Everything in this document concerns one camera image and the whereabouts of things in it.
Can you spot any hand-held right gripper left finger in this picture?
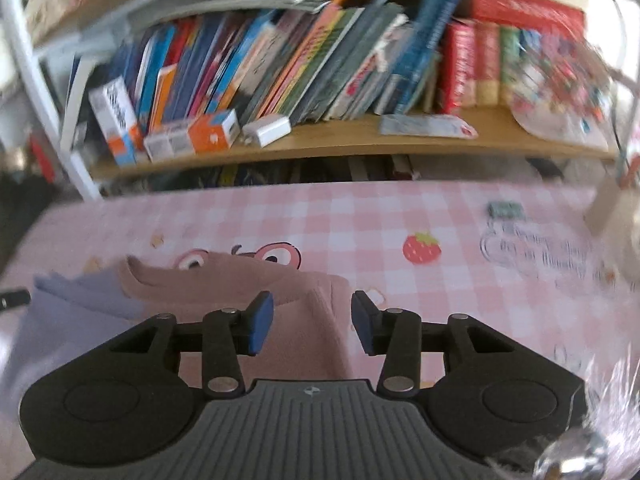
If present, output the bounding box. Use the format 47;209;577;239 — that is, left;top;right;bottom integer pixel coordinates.
107;290;276;397

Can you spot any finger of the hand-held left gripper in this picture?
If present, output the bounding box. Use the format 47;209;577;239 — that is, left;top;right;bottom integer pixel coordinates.
0;287;32;309

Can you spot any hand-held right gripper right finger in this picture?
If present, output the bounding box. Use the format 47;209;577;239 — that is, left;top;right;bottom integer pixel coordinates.
351;290;521;398

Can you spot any purple and pink sweater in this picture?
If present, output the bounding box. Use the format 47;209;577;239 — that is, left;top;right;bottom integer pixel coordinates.
0;254;357;480

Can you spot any pink checked cartoon table mat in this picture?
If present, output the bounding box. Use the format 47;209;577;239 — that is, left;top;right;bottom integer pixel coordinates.
0;180;640;480

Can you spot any small grey eraser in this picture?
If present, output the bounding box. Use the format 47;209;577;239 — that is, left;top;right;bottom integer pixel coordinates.
487;201;523;219

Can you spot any white charger plug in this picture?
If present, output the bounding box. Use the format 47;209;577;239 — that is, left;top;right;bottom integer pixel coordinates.
242;114;292;148

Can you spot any long white and orange box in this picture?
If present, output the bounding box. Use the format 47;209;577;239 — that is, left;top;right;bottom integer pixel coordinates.
144;109;241;162

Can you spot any thick white-paged book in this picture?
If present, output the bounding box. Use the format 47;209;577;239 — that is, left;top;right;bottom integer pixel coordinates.
60;55;101;151

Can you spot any pale blue flat packet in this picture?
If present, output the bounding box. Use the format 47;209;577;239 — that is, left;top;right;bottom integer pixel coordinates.
379;112;478;139

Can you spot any tall white and orange box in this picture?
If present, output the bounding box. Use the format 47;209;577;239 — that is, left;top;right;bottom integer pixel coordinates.
89;77;146;167

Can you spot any silver bead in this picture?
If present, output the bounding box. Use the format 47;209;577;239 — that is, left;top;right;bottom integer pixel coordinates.
534;430;608;480

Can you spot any beige pen holder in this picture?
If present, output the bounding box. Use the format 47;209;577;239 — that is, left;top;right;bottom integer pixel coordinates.
585;175;626;236

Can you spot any row of colourful books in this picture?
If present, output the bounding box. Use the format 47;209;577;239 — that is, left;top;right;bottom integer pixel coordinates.
107;0;461;126

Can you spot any fluffy white sleeve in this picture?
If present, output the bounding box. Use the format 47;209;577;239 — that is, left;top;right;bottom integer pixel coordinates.
485;355;640;480

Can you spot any thick red upright book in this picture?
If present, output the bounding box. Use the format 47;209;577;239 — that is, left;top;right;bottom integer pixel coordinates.
440;22;477;114

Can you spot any red and yellow upright book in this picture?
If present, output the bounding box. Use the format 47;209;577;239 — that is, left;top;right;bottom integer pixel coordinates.
475;22;502;107

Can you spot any green upright book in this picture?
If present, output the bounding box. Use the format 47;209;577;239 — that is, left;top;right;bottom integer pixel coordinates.
500;27;522;104

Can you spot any colourful bead ornament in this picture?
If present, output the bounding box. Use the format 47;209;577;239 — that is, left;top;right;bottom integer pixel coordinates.
510;35;621;151

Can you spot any thick red lying book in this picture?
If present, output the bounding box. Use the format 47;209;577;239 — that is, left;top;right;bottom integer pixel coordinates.
470;0;587;37

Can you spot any white shelf post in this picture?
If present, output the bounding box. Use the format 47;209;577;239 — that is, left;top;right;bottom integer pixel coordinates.
0;0;103;202

